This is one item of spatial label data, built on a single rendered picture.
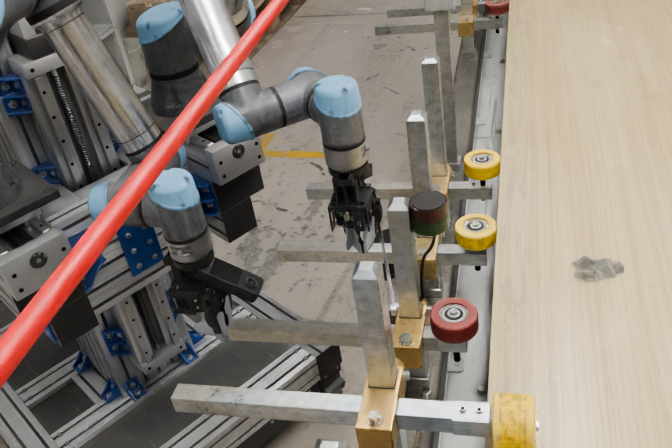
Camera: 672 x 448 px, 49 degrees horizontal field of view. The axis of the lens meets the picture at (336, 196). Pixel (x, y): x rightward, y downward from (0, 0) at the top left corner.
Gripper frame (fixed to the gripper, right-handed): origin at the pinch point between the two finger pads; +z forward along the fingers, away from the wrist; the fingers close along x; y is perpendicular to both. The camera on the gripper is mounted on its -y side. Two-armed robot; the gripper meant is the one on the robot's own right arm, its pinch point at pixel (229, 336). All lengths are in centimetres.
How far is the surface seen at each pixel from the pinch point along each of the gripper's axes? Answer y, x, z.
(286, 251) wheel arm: -5.2, -23.5, -1.9
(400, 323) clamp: -32.8, -0.7, -4.4
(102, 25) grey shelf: 174, -264, 31
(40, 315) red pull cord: -42, 80, -82
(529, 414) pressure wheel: -54, 26, -15
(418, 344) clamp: -36.5, 4.1, -4.4
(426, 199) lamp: -38.8, -4.2, -28.1
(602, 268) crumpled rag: -67, -11, -9
